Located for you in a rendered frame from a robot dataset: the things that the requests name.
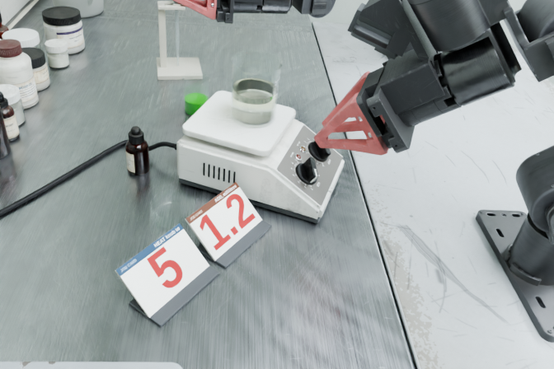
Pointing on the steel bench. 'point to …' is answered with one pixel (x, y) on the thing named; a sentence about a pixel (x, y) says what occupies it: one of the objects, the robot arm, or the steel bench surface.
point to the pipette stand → (168, 68)
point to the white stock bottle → (17, 71)
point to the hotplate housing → (249, 175)
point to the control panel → (325, 169)
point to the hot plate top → (241, 134)
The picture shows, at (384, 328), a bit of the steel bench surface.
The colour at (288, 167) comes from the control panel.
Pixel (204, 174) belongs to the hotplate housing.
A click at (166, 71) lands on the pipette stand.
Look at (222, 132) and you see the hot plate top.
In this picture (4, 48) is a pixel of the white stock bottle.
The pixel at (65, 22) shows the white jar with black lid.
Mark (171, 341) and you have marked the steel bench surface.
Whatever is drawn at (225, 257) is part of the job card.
